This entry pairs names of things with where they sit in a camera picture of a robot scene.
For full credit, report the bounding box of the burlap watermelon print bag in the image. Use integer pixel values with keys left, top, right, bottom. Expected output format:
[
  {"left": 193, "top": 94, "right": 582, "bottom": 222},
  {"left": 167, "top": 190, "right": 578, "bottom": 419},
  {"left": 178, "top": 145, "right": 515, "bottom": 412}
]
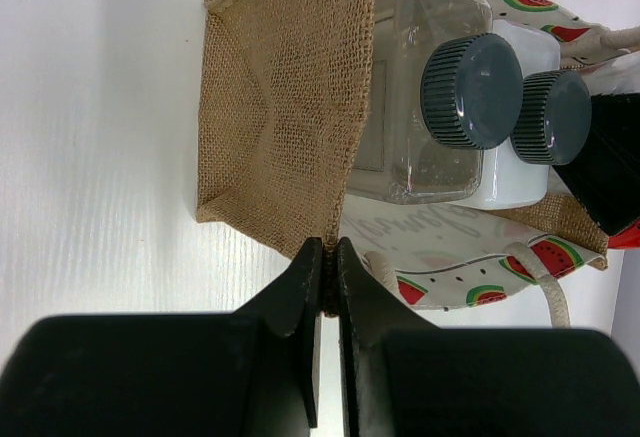
[{"left": 196, "top": 0, "right": 639, "bottom": 327}]

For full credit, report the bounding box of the clear plastic pouch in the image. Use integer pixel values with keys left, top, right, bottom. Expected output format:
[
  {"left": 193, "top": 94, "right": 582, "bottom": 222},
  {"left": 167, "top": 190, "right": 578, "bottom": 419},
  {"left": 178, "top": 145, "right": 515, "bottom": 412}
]
[{"left": 578, "top": 51, "right": 640, "bottom": 96}]

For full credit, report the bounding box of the white bottle grey cap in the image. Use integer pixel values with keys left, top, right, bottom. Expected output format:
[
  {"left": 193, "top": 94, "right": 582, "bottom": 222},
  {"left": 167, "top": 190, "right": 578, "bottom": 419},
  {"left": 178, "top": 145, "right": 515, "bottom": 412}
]
[{"left": 457, "top": 20, "right": 592, "bottom": 210}]

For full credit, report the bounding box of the clear bottle grey cap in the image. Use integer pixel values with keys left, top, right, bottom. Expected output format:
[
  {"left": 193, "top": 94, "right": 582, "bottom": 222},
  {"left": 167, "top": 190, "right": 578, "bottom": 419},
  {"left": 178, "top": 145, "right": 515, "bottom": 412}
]
[{"left": 347, "top": 0, "right": 523, "bottom": 205}]

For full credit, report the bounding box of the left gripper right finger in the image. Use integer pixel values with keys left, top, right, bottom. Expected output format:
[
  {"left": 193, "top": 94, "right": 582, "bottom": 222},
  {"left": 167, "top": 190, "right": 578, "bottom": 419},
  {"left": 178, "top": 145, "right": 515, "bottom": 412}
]
[{"left": 337, "top": 239, "right": 639, "bottom": 436}]

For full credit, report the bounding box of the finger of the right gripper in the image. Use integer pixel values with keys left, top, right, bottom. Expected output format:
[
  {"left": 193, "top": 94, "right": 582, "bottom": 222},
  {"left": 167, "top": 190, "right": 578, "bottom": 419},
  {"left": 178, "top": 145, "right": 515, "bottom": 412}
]
[{"left": 554, "top": 93, "right": 639, "bottom": 237}]

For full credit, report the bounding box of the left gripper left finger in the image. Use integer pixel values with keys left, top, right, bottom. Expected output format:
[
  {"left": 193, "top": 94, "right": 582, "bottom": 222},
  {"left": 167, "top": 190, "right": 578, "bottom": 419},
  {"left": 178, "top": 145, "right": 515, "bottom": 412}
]
[{"left": 1, "top": 238, "right": 323, "bottom": 436}]

